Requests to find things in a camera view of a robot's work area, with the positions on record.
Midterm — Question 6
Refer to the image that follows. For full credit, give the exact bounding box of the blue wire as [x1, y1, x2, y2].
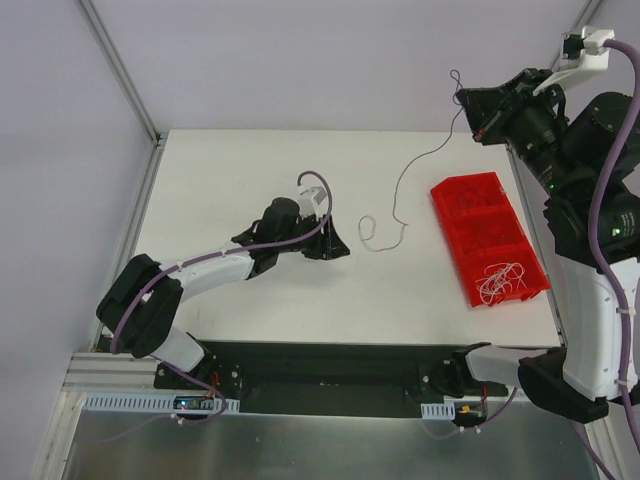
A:
[357, 69, 469, 253]

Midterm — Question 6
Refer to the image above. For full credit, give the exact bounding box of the white wire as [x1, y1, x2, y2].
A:
[473, 260, 529, 305]

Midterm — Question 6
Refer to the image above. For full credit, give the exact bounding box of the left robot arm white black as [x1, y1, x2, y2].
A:
[96, 197, 350, 389]

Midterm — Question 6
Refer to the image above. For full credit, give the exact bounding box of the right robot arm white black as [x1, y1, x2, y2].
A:
[450, 68, 639, 424]

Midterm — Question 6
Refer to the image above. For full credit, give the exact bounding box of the red plastic compartment bin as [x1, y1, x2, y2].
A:
[430, 172, 550, 307]

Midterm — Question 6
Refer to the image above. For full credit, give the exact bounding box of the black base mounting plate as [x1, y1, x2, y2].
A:
[152, 340, 516, 416]

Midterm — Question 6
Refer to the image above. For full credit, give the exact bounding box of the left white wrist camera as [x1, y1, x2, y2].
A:
[297, 185, 327, 217]

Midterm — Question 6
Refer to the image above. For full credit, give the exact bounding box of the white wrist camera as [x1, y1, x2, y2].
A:
[297, 185, 327, 217]
[533, 26, 615, 96]

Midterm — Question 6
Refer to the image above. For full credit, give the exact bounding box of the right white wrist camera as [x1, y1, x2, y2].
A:
[533, 26, 615, 96]

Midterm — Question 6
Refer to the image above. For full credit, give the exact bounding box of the right white cable duct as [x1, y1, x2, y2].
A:
[420, 401, 456, 421]

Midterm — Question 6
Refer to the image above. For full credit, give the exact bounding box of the white cable duct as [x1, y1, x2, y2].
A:
[420, 401, 456, 421]
[84, 393, 240, 415]

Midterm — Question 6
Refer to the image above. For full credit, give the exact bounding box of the left white cable duct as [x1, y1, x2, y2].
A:
[84, 393, 240, 415]

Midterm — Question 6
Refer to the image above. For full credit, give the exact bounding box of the left aluminium frame post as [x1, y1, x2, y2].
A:
[74, 0, 162, 146]

